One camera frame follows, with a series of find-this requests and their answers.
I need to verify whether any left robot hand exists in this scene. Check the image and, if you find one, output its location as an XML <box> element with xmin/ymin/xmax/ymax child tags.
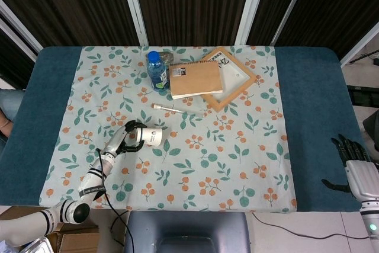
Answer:
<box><xmin>104</xmin><ymin>120</ymin><xmax>148</xmax><ymax>158</ymax></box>

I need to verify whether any brown kraft spiral notebook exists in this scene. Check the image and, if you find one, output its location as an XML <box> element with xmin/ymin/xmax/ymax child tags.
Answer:
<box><xmin>168</xmin><ymin>60</ymin><xmax>224</xmax><ymax>100</ymax></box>

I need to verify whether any person's leg in jeans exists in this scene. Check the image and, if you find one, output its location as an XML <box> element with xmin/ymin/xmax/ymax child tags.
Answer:
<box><xmin>0</xmin><ymin>88</ymin><xmax>27</xmax><ymax>139</ymax></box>

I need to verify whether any blue plastic drink bottle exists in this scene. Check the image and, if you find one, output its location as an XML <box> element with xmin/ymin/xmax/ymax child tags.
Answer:
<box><xmin>146</xmin><ymin>50</ymin><xmax>171</xmax><ymax>93</ymax></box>

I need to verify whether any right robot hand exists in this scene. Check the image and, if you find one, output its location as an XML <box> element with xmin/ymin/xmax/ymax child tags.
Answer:
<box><xmin>322</xmin><ymin>133</ymin><xmax>379</xmax><ymax>201</ymax></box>

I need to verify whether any clear glass test tube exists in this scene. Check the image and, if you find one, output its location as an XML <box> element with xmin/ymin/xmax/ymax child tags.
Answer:
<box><xmin>151</xmin><ymin>103</ymin><xmax>205</xmax><ymax>117</ymax></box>

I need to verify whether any small silver metal object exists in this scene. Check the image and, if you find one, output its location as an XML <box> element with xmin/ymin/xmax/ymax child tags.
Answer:
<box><xmin>160</xmin><ymin>52</ymin><xmax>176</xmax><ymax>65</ymax></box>

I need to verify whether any blue grey chair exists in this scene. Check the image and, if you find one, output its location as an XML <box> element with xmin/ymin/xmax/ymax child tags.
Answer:
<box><xmin>123</xmin><ymin>211</ymin><xmax>252</xmax><ymax>253</ymax></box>

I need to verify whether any cardboard box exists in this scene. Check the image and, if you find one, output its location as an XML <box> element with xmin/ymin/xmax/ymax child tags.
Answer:
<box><xmin>0</xmin><ymin>204</ymin><xmax>100</xmax><ymax>253</ymax></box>

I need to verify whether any metal tray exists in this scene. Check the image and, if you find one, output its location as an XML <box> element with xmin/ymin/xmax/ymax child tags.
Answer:
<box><xmin>17</xmin><ymin>235</ymin><xmax>50</xmax><ymax>253</ymax></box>

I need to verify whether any white paper cup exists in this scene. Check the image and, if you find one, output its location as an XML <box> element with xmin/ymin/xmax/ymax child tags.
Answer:
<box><xmin>134</xmin><ymin>127</ymin><xmax>165</xmax><ymax>148</ymax></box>

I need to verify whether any wooden picture frame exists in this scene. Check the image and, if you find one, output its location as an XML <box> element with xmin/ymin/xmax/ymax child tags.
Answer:
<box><xmin>201</xmin><ymin>46</ymin><xmax>258</xmax><ymax>113</ymax></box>

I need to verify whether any black floor cable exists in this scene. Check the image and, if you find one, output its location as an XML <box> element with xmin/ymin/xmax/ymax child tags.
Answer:
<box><xmin>250</xmin><ymin>212</ymin><xmax>371</xmax><ymax>240</ymax></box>

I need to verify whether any white screen frame post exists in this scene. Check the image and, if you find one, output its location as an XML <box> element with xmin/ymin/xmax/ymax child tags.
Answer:
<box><xmin>118</xmin><ymin>0</ymin><xmax>149</xmax><ymax>47</ymax></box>
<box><xmin>0</xmin><ymin>0</ymin><xmax>44</xmax><ymax>62</ymax></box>
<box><xmin>270</xmin><ymin>0</ymin><xmax>313</xmax><ymax>47</ymax></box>
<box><xmin>235</xmin><ymin>0</ymin><xmax>264</xmax><ymax>46</ymax></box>
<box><xmin>339</xmin><ymin>25</ymin><xmax>379</xmax><ymax>68</ymax></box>

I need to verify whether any teal table cover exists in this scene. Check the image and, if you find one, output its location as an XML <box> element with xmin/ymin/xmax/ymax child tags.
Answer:
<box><xmin>0</xmin><ymin>46</ymin><xmax>370</xmax><ymax>213</ymax></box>

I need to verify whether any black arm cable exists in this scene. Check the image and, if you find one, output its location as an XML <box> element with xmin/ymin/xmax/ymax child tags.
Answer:
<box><xmin>95</xmin><ymin>147</ymin><xmax>131</xmax><ymax>247</ymax></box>

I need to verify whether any floral print tablecloth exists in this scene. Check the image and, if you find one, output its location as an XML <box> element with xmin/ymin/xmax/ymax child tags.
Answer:
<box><xmin>38</xmin><ymin>45</ymin><xmax>298</xmax><ymax>214</ymax></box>

